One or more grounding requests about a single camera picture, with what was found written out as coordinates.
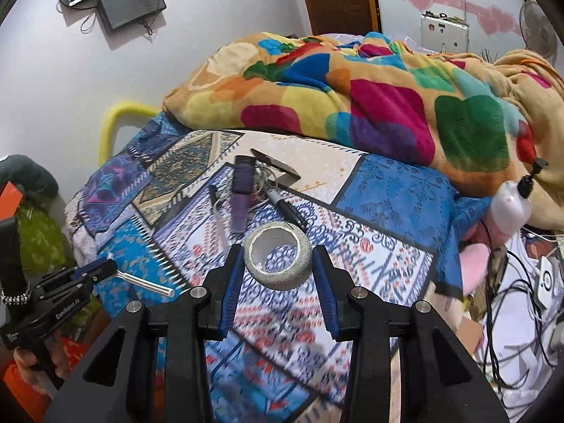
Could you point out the small black wall screen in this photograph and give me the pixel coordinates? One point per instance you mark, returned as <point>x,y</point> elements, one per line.
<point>132,4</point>

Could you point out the brown wooden door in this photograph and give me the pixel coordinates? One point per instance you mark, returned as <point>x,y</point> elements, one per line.
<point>335,0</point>

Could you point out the white pump bottle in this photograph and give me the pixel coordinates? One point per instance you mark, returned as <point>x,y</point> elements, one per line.
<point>506,211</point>

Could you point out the black capped clear pen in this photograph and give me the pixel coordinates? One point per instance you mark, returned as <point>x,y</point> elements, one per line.
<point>216,205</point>

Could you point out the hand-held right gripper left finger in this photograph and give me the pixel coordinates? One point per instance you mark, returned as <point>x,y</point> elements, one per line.
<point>229,293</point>

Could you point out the green patterned cloth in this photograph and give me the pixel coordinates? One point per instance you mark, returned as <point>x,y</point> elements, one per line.
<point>39,238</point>

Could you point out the brown cardboard box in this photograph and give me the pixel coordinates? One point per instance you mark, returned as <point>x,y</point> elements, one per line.
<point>471,332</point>

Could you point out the dark grey cloth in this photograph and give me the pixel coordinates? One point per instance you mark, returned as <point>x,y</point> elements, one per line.
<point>31,176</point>

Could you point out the orange cloth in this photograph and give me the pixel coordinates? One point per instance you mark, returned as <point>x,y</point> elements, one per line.
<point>22,392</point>

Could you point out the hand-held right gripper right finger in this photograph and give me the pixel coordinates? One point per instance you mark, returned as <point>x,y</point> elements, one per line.
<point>327,293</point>

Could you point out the colourful patchwork fleece blanket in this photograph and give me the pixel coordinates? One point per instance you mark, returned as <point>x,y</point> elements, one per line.
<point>374,97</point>

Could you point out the white charger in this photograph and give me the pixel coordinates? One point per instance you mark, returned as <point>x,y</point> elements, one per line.
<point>546,282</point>

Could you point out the grey tape roll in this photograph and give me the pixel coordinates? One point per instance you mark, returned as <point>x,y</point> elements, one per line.
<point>282,280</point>

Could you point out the purple plastic case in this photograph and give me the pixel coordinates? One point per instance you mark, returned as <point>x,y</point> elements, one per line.
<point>241,194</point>

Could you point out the blue patterned bedsheet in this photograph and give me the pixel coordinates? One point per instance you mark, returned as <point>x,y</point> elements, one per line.
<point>387,194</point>

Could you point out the white cloth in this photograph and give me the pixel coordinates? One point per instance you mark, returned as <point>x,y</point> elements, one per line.
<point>520,352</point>

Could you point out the grey standing fan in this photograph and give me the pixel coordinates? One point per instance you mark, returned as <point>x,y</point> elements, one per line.
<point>537,26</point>

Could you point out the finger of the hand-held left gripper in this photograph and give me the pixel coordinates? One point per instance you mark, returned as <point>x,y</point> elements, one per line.
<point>94,272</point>

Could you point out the black marker pen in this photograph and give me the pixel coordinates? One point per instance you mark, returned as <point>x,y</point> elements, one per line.
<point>284,207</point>

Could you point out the person's left hand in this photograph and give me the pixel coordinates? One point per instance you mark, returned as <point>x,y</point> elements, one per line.
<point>24,361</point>

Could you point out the silver metal tube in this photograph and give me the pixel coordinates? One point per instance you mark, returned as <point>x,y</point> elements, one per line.
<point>145,284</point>

